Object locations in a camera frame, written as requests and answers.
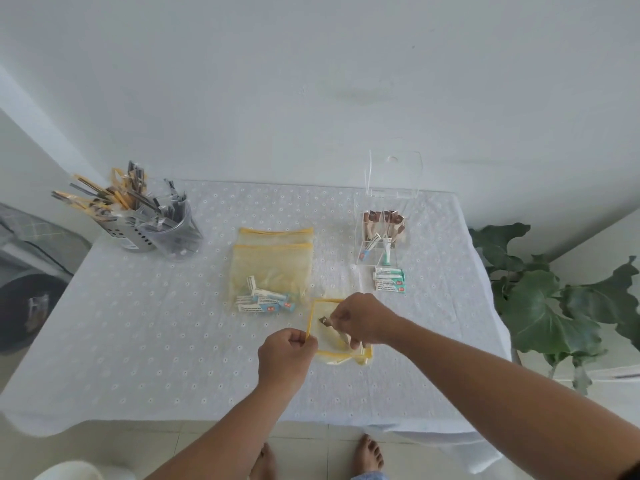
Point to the person's right hand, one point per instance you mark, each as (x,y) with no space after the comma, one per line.
(365,319)

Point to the person's left hand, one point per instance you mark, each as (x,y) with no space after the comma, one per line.
(286,357)

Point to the person's left fingers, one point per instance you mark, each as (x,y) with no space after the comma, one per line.
(305,339)

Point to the person's right fingers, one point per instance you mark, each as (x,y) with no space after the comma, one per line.
(342,319)

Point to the small yellow mesh pouch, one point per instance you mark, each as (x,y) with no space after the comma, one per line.
(322,344)

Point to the brown sachet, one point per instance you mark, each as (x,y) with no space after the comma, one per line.
(376,220)
(366,224)
(398,227)
(388,222)
(324,321)

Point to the person's right forearm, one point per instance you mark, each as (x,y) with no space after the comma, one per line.
(500,399)

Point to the person's left forearm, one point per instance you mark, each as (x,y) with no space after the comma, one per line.
(225,434)

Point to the white blue small packet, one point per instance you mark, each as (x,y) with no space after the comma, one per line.
(257,308)
(246,298)
(270,295)
(250,283)

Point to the white green small box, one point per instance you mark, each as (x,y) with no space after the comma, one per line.
(389,270)
(389,278)
(390,287)

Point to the white blue small tube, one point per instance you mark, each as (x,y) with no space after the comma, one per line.
(370,246)

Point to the filled yellow mesh pouch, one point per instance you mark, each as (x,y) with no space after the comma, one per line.
(272,267)

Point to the white green small tube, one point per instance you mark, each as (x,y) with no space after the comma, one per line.
(386,250)

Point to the empty yellow mesh pouch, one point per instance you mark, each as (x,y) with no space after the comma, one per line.
(275,236)

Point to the clear acrylic box with lid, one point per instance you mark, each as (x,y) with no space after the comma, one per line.
(385,214)

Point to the person's left foot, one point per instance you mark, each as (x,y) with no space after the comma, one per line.
(264,462)

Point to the person's foot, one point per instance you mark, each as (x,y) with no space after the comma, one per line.
(264,462)
(366,454)

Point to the person's right foot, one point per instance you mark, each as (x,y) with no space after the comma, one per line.
(366,454)

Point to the white eyelet tablecloth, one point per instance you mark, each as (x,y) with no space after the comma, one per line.
(175,314)

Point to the clear plastic cup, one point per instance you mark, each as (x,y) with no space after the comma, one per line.
(175,234)

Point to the bunch of grey wrapped packets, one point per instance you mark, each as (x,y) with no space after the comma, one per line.
(172,214)

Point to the green leafy plant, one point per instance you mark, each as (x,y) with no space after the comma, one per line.
(545,299)

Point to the perforated metal utensil holder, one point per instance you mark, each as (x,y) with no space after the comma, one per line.
(127,233)

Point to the white round bowl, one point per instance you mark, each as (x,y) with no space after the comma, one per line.
(75,472)

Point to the dark grey chair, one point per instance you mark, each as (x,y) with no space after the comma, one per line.
(35,284)

